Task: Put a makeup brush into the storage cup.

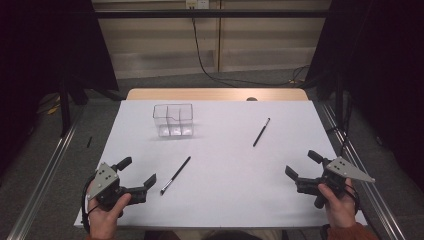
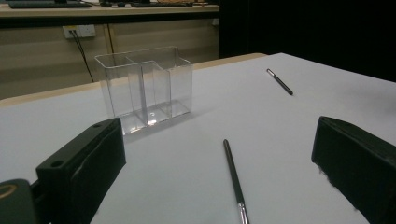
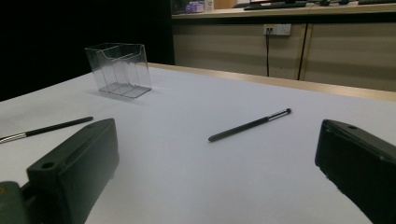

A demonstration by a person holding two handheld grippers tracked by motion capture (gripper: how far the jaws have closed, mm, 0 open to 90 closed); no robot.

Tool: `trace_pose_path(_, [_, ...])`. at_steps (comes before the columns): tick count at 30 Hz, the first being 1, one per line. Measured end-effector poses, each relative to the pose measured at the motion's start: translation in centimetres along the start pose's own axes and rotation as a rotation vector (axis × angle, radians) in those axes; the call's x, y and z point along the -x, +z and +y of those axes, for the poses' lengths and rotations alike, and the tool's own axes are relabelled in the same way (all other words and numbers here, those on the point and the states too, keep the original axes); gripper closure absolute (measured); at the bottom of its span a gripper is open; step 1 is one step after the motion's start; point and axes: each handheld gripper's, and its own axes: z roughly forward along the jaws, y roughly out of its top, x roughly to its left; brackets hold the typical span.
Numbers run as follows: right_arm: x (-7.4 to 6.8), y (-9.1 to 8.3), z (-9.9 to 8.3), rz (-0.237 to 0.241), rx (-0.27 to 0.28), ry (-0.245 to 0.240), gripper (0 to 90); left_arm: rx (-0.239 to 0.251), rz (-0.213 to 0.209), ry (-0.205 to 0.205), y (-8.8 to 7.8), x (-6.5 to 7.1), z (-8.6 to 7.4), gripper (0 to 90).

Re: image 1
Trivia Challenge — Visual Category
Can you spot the black horizontal frame bar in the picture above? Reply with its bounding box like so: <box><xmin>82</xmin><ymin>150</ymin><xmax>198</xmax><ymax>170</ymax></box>
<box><xmin>94</xmin><ymin>9</ymin><xmax>329</xmax><ymax>19</ymax></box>

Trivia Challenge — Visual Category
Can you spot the black metal stand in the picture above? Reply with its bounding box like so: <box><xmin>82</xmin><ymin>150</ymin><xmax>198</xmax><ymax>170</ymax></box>
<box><xmin>59</xmin><ymin>76</ymin><xmax>73</xmax><ymax>138</ymax></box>

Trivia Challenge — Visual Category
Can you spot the black wall cable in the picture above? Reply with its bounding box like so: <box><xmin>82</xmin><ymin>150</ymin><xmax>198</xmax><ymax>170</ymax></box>
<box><xmin>191</xmin><ymin>18</ymin><xmax>311</xmax><ymax>88</ymax></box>

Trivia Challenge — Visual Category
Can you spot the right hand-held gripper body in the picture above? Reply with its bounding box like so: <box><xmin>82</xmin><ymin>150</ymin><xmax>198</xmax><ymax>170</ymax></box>
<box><xmin>294</xmin><ymin>156</ymin><xmax>376</xmax><ymax>210</ymax></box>

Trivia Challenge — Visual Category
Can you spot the light wooden table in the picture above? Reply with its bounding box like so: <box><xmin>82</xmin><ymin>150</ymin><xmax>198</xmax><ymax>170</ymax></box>
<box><xmin>125</xmin><ymin>87</ymin><xmax>309</xmax><ymax>102</ymax></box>

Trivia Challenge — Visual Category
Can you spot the right hand-held gripper cable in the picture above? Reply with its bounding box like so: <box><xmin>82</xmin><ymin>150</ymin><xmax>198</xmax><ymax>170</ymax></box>
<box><xmin>344</xmin><ymin>184</ymin><xmax>362</xmax><ymax>216</ymax></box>

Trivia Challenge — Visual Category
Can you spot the white table cover sheet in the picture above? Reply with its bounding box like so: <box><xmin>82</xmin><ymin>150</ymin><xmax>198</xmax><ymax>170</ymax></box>
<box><xmin>73</xmin><ymin>99</ymin><xmax>368</xmax><ymax>229</ymax></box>

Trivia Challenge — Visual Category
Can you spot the person's left hand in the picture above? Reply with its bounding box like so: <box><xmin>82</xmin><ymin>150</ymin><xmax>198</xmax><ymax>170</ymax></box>
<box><xmin>87</xmin><ymin>191</ymin><xmax>133</xmax><ymax>239</ymax></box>

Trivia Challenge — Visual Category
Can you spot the left hand-held gripper cable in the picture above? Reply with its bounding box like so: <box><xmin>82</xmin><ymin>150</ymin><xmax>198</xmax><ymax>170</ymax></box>
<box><xmin>81</xmin><ymin>174</ymin><xmax>102</xmax><ymax>234</ymax></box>

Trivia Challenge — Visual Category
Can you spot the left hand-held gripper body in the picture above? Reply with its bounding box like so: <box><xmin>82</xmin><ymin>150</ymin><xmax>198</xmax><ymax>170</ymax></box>
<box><xmin>86</xmin><ymin>162</ymin><xmax>148</xmax><ymax>213</ymax></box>

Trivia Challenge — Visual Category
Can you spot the white wall power outlet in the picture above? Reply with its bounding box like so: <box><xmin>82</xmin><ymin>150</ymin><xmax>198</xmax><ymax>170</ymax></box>
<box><xmin>185</xmin><ymin>0</ymin><xmax>210</xmax><ymax>10</ymax></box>

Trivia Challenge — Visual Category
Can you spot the hand-held gripper cable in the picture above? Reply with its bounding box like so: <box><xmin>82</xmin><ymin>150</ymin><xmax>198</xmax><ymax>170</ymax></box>
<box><xmin>81</xmin><ymin>174</ymin><xmax>102</xmax><ymax>234</ymax></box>
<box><xmin>344</xmin><ymin>184</ymin><xmax>362</xmax><ymax>216</ymax></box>

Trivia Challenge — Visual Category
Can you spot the black brush with silver ferrule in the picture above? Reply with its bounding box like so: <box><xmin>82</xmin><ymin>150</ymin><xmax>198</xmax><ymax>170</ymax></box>
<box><xmin>159</xmin><ymin>155</ymin><xmax>192</xmax><ymax>196</ymax></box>

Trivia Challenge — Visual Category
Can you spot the aluminium floor rail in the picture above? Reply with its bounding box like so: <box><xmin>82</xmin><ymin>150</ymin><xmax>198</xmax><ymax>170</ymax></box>
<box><xmin>6</xmin><ymin>106</ymin><xmax>86</xmax><ymax>240</ymax></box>
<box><xmin>319</xmin><ymin>101</ymin><xmax>406</xmax><ymax>240</ymax></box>

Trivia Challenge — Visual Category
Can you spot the clear plastic organizer box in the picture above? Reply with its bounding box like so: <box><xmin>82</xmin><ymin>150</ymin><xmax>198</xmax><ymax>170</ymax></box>
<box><xmin>152</xmin><ymin>103</ymin><xmax>195</xmax><ymax>138</ymax></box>

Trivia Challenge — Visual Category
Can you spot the black curtain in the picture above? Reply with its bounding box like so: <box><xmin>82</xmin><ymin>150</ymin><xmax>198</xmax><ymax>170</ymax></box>
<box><xmin>0</xmin><ymin>0</ymin><xmax>119</xmax><ymax>178</ymax></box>
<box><xmin>304</xmin><ymin>0</ymin><xmax>424</xmax><ymax>191</ymax></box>

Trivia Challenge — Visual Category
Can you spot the thin black pen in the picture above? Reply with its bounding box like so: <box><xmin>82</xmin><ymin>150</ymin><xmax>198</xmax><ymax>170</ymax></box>
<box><xmin>252</xmin><ymin>117</ymin><xmax>271</xmax><ymax>148</ymax></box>

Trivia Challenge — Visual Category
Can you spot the person's right hand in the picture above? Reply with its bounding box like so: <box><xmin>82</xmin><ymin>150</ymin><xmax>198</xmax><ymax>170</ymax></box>
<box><xmin>317</xmin><ymin>178</ymin><xmax>358</xmax><ymax>229</ymax></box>

